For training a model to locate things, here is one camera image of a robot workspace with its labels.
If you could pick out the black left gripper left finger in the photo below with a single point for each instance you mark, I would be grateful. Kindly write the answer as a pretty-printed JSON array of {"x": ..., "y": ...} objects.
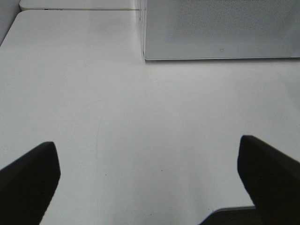
[{"x": 28, "y": 184}]

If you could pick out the white microwave oven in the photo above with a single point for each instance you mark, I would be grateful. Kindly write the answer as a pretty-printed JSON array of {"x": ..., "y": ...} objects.
[{"x": 141, "y": 28}]

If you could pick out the white microwave door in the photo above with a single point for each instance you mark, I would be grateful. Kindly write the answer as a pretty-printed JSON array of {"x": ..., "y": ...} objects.
[{"x": 222, "y": 28}]

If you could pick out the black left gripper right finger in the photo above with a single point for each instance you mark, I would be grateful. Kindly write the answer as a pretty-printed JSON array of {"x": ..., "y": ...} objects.
[{"x": 272, "y": 180}]

